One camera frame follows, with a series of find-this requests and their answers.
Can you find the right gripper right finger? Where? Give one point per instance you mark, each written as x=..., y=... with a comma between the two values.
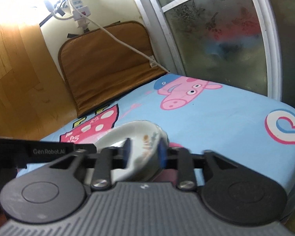
x=180, y=160

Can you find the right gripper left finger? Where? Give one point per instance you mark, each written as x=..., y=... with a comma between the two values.
x=110, y=158

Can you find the white floral plate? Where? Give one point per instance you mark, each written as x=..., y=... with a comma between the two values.
x=137, y=147

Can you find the blue cartoon pig tablecloth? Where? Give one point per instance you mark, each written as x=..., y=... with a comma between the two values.
x=251, y=129

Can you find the brown seat cushion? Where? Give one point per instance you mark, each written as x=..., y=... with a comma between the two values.
x=99, y=66

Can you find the frosted glass sliding door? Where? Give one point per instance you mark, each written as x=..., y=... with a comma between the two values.
x=248, y=44

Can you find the white power strip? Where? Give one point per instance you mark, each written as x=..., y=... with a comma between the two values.
x=80, y=13

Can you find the wood grain wall panel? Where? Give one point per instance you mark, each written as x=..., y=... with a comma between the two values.
x=34, y=101

